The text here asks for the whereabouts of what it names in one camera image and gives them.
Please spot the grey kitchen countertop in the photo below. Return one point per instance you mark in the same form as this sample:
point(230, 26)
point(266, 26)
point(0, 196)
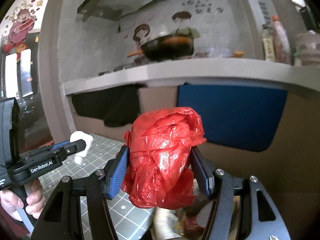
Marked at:
point(303, 81)

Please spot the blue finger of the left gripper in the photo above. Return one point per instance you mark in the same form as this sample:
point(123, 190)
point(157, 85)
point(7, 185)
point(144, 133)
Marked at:
point(61, 144)
point(72, 148)

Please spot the black hanging towel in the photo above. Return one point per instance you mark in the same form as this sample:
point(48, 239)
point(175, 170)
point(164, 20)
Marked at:
point(117, 106)

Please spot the red orange-capped bottle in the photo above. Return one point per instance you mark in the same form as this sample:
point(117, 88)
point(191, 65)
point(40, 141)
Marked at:
point(281, 41)

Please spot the red plastic bag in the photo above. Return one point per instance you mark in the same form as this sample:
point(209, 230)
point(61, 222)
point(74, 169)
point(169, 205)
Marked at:
point(159, 142)

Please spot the dark red sleeve forearm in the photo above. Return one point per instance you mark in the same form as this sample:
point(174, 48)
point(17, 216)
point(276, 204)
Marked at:
point(11, 228)

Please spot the black wok with wooden handle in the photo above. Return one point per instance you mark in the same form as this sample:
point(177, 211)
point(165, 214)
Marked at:
point(167, 47)

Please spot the green grid tablecloth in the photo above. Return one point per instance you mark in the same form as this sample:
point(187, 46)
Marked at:
point(76, 207)

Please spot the red festive door decoration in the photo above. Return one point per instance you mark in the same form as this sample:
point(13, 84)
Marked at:
point(23, 17)

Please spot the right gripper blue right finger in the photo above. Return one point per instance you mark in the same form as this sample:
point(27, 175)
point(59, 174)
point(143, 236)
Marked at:
point(202, 173)

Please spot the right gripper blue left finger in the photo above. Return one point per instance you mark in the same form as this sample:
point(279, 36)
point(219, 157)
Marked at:
point(115, 172)

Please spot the person left hand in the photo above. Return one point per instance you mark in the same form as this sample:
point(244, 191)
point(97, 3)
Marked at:
point(35, 201)

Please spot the sauce bottle with beige label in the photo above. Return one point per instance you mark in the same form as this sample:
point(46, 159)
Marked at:
point(268, 47)

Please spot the blue hanging towel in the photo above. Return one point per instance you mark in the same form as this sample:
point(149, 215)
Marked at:
point(239, 117)

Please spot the trash bin with beige bag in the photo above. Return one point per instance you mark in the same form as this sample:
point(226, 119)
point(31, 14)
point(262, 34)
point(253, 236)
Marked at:
point(185, 223)

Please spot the white tissue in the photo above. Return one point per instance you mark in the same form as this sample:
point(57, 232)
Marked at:
point(85, 140)

